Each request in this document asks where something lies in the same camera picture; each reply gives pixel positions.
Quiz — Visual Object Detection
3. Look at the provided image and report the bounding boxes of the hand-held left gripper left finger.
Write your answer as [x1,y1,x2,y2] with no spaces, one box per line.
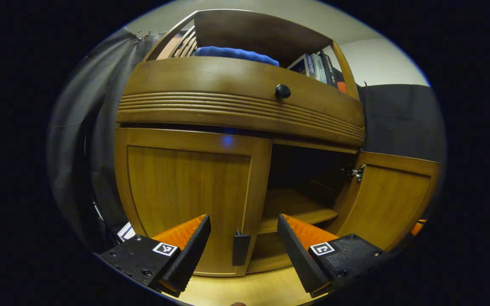
[95,214,212,298]

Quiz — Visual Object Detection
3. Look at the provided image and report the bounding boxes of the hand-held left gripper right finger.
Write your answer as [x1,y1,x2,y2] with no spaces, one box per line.
[277,214,392,298]

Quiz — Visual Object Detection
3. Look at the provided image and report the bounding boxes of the wooden shoe cabinet door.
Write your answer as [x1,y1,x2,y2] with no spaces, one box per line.
[114,127,273,277]
[334,152,441,252]

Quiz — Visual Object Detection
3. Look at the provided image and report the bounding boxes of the black door handle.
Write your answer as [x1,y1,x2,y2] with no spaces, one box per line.
[232,230,251,267]

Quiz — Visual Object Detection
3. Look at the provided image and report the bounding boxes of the wooden double-door shoe cabinet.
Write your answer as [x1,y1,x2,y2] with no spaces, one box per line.
[114,8,441,277]

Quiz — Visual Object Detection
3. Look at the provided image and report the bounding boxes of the metal door hinge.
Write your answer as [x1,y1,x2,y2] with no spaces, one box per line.
[342,164,365,184]

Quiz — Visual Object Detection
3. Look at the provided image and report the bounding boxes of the wooden inner shelf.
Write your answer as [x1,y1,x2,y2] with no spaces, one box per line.
[258,187,339,234]

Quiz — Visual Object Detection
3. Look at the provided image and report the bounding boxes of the white standing book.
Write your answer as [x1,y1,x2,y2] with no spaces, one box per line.
[117,222,136,242]

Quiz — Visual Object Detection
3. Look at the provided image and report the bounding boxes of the black backdrop cloth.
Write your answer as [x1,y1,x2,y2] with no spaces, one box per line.
[358,84,447,164]
[47,28,160,251]

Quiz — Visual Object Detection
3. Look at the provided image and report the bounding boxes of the wooden ribbed drawer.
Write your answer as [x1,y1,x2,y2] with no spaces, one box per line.
[116,57,366,147]

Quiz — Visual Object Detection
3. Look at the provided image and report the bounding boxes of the black spine book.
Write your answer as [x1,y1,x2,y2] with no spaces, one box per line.
[319,52,343,89]

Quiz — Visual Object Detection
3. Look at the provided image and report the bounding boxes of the light blue spine book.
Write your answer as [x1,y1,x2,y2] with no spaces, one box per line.
[309,53,328,84]

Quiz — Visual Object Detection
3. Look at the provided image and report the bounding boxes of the blue folded towel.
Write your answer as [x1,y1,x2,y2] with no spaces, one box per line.
[194,46,279,67]

